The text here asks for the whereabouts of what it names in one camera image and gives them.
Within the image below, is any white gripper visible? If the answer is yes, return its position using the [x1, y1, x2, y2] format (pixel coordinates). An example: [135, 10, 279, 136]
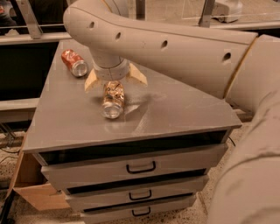
[84, 50, 148, 92]

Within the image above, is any orange patterned soda can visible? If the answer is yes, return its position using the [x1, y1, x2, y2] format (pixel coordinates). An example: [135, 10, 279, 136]
[102, 80, 125, 119]

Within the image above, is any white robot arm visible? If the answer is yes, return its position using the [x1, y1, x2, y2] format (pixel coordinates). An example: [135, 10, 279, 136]
[63, 0, 280, 224]

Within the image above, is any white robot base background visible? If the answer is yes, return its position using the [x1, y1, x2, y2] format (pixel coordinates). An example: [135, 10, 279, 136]
[212, 0, 243, 23]

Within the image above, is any red soda can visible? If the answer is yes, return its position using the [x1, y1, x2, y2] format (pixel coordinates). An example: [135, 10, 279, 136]
[61, 49, 88, 78]

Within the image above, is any grey drawer cabinet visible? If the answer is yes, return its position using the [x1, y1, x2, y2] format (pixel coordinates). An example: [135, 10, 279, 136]
[22, 38, 243, 224]

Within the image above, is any top grey drawer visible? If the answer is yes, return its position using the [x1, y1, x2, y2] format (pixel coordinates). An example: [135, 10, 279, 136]
[41, 143, 228, 191]

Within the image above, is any grey drawer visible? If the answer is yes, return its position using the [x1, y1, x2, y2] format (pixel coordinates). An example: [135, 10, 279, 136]
[41, 143, 228, 191]
[66, 175, 209, 211]
[80, 193, 196, 224]

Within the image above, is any middle grey drawer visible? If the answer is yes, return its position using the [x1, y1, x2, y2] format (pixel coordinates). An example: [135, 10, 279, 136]
[66, 175, 209, 211]

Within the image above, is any cardboard box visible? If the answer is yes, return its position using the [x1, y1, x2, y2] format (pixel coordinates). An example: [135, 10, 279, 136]
[6, 136, 69, 211]

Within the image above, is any bottom grey drawer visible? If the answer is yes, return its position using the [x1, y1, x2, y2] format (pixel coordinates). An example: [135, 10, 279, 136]
[80, 193, 196, 224]

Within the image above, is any right metal railing post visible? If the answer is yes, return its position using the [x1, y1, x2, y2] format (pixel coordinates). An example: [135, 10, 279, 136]
[199, 0, 215, 28]

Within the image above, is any metal railing post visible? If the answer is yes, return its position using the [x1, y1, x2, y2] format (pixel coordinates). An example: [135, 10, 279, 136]
[199, 0, 215, 28]
[16, 0, 42, 39]

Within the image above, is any left metal railing post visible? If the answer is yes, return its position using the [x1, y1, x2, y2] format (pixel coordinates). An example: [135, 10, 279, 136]
[16, 0, 42, 39]

